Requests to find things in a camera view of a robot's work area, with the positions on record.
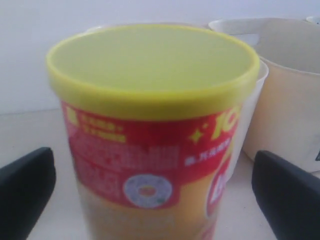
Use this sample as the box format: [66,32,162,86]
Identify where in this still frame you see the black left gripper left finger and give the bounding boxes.
[0,147,56,240]

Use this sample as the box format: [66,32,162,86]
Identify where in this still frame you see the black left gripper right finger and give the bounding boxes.
[251,150,320,240]

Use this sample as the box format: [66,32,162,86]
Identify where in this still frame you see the yellow Lay's chip can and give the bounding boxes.
[46,24,260,240]

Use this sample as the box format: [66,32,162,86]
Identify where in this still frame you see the cream bin square mark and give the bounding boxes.
[209,18,320,173]

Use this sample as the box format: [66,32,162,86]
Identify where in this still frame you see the cream bin triangle mark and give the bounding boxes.
[84,23,270,181]

